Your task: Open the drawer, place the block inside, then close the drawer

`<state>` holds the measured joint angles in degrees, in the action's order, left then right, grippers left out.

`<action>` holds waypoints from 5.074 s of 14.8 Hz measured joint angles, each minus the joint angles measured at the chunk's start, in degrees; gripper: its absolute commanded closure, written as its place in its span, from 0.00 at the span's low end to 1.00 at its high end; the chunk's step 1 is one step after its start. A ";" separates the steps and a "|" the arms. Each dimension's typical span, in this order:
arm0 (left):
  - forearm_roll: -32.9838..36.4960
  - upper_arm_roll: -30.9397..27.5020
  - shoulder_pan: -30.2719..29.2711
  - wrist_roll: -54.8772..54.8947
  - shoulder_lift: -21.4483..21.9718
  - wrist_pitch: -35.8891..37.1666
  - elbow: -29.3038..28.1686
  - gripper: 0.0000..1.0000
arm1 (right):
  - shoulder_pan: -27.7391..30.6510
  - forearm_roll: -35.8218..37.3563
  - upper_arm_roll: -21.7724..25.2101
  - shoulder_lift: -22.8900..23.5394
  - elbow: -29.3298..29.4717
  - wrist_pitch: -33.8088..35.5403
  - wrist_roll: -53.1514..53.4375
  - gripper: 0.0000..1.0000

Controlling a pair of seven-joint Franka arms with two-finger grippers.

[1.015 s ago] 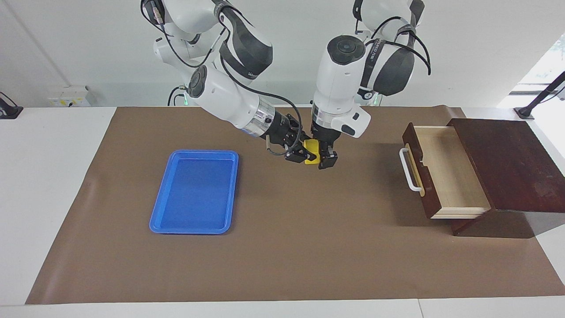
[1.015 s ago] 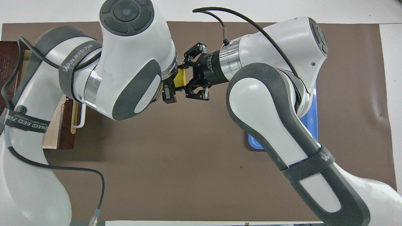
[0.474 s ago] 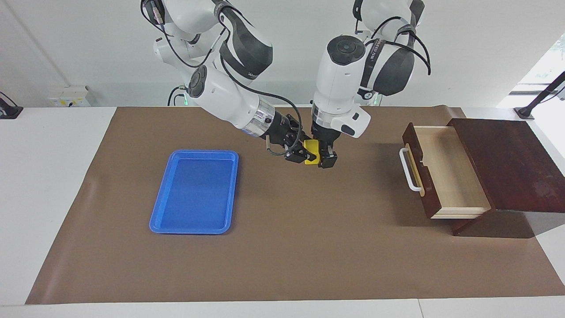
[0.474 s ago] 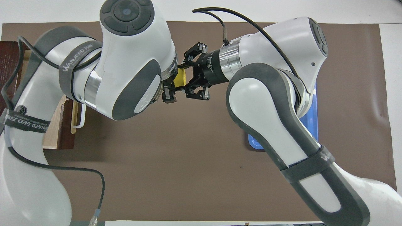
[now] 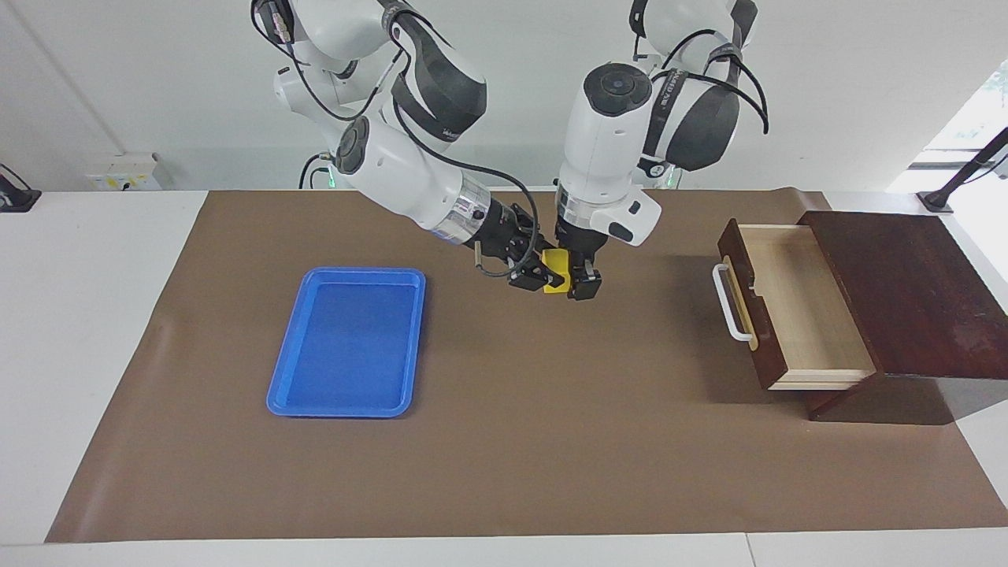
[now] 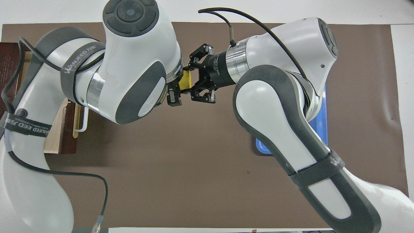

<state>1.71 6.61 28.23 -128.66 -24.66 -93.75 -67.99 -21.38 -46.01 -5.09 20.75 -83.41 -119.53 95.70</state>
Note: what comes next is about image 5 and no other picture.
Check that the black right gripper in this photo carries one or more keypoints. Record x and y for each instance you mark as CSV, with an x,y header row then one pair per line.
x,y
508,232

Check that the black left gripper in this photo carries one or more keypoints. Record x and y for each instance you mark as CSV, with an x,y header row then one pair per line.
x,y
581,248

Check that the yellow cube block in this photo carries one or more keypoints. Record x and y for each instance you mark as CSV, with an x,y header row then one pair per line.
x,y
557,264

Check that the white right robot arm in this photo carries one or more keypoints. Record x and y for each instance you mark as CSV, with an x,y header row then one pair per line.
x,y
402,173

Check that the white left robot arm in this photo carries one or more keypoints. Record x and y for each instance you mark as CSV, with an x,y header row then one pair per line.
x,y
606,142

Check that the brown table mat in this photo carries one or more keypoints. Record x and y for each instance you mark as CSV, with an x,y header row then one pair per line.
x,y
551,433

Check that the blue plastic tray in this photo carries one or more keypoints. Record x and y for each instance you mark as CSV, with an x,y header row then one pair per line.
x,y
346,346

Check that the dark brown wooden cabinet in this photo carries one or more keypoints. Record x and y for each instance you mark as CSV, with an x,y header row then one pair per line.
x,y
921,299

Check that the black clamp stand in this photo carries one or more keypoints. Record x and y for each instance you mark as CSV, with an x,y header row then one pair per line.
x,y
937,201

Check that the white wall power outlet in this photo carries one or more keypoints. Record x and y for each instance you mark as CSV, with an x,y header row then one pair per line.
x,y
122,173

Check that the black table mount device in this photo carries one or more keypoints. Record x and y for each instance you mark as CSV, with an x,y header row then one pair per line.
x,y
16,201

